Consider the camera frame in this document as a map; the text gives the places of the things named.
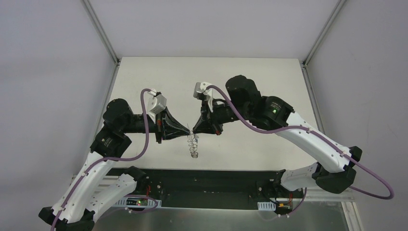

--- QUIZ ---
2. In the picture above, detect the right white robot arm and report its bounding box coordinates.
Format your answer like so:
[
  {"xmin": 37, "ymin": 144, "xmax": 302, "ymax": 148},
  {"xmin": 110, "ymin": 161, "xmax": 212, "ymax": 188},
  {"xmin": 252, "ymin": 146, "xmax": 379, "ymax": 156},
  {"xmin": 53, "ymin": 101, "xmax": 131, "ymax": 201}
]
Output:
[{"xmin": 193, "ymin": 75, "xmax": 362, "ymax": 197}]

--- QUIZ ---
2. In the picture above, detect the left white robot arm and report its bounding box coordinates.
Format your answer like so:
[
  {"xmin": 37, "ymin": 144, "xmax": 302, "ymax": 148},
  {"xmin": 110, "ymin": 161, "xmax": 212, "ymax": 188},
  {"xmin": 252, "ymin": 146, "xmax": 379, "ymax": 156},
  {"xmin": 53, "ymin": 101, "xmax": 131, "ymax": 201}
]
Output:
[{"xmin": 38, "ymin": 96, "xmax": 189, "ymax": 231}]

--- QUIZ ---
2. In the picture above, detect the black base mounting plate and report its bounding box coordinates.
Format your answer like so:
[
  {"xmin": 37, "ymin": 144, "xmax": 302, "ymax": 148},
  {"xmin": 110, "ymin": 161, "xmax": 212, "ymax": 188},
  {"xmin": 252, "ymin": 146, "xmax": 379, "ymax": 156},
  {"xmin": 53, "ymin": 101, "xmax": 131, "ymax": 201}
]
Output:
[{"xmin": 95, "ymin": 168, "xmax": 306, "ymax": 211}]

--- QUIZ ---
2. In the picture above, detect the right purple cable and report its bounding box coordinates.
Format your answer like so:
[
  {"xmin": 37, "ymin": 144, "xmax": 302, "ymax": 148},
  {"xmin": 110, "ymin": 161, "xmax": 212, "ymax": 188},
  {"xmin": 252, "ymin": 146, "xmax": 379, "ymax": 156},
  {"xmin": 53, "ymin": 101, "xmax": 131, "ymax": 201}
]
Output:
[{"xmin": 204, "ymin": 85, "xmax": 395, "ymax": 200}]

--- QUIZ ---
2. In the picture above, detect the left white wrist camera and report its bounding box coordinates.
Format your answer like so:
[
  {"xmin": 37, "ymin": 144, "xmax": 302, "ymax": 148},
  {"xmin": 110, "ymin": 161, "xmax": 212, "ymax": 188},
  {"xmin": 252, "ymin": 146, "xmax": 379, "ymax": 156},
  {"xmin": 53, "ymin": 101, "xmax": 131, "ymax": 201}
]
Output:
[{"xmin": 147, "ymin": 89, "xmax": 167, "ymax": 123}]

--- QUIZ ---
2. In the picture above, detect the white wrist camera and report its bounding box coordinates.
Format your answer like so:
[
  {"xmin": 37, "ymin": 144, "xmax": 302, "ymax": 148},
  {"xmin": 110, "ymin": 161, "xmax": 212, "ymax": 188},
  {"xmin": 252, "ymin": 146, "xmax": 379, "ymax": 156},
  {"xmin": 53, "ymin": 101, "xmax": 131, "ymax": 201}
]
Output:
[
  {"xmin": 193, "ymin": 82, "xmax": 214, "ymax": 113},
  {"xmin": 147, "ymin": 89, "xmax": 167, "ymax": 123}
]

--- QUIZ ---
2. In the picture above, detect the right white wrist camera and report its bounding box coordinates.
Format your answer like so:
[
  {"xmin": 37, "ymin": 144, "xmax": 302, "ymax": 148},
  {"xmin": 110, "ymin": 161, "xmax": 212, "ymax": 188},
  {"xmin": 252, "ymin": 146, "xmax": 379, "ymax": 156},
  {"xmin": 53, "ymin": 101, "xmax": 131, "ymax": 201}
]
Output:
[{"xmin": 193, "ymin": 82, "xmax": 214, "ymax": 113}]

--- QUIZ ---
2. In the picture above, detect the left white cable duct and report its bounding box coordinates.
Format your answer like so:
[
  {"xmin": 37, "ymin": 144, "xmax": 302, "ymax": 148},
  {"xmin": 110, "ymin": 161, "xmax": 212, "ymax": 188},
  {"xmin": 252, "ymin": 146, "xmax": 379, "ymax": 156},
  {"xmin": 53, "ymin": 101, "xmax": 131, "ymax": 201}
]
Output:
[{"xmin": 113, "ymin": 196, "xmax": 162, "ymax": 208}]

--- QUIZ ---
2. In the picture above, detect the white cable duct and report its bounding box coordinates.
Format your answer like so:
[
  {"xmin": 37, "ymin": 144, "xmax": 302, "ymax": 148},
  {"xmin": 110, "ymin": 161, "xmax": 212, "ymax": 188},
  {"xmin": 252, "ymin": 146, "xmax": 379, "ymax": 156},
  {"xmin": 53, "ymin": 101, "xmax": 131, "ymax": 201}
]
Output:
[
  {"xmin": 257, "ymin": 202, "xmax": 276, "ymax": 211},
  {"xmin": 113, "ymin": 196, "xmax": 162, "ymax": 208}
]

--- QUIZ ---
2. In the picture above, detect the right aluminium frame post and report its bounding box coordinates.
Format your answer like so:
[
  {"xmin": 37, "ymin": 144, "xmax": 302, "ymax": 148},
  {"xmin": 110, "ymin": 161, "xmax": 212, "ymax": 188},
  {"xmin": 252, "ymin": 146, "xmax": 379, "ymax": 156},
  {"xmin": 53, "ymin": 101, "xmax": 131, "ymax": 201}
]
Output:
[{"xmin": 302, "ymin": 0, "xmax": 348, "ymax": 68}]

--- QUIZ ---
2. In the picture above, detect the aluminium frame post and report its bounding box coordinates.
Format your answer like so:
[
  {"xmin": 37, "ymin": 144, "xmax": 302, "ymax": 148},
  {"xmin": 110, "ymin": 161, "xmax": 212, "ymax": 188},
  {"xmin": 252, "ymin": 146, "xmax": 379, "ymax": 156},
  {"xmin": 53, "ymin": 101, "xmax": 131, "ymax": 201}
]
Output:
[
  {"xmin": 302, "ymin": 0, "xmax": 348, "ymax": 68},
  {"xmin": 81, "ymin": 0, "xmax": 120, "ymax": 66}
]

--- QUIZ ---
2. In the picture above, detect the right white cable duct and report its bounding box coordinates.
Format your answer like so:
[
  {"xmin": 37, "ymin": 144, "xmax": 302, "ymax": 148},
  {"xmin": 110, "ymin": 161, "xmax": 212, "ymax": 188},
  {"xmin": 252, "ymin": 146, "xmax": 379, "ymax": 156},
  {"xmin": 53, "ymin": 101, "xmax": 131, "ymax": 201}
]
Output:
[{"xmin": 257, "ymin": 202, "xmax": 276, "ymax": 211}]

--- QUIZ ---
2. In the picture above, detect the left aluminium frame post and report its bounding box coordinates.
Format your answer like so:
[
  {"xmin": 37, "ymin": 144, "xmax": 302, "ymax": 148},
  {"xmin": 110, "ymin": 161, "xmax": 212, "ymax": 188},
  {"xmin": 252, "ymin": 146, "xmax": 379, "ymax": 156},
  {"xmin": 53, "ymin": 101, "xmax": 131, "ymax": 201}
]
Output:
[{"xmin": 81, "ymin": 0, "xmax": 120, "ymax": 66}]

